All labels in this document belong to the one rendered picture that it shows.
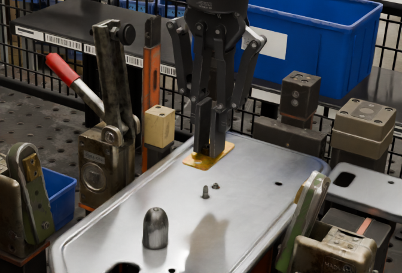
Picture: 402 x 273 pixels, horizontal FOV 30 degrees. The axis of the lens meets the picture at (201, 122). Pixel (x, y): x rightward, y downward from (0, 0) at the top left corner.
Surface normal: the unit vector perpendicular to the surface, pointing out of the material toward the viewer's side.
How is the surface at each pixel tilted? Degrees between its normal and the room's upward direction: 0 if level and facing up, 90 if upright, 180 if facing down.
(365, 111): 0
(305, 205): 90
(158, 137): 90
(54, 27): 0
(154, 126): 90
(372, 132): 89
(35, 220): 78
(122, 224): 0
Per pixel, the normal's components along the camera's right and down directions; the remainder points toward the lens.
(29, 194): 0.86, 0.07
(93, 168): -0.49, 0.37
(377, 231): 0.05, -0.90
